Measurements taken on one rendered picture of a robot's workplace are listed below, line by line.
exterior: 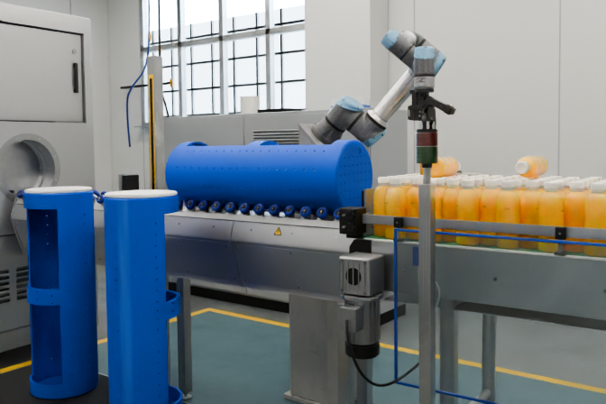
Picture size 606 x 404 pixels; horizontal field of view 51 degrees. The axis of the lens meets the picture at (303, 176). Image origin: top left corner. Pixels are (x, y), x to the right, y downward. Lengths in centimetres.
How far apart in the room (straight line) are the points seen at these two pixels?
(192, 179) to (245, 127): 206
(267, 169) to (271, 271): 41
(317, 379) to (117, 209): 125
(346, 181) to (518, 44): 296
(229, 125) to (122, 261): 253
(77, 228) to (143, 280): 51
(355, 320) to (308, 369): 111
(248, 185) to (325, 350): 91
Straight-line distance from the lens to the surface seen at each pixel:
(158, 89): 357
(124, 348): 259
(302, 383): 317
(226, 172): 261
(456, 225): 204
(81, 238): 291
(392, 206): 214
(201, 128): 508
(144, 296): 251
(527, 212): 202
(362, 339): 210
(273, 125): 458
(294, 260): 247
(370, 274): 203
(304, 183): 238
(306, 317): 306
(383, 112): 293
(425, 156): 187
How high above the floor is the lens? 122
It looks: 3 degrees down
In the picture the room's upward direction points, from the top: 1 degrees counter-clockwise
